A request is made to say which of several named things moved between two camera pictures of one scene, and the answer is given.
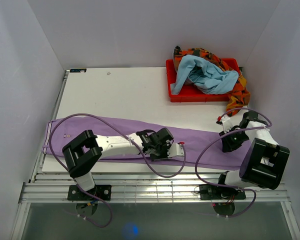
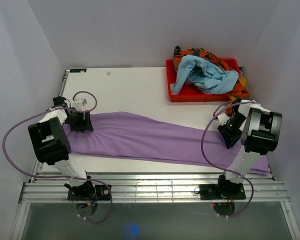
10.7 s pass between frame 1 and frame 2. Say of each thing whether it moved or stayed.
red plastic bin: stayed
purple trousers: moved
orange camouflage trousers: stayed
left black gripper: moved
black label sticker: stayed
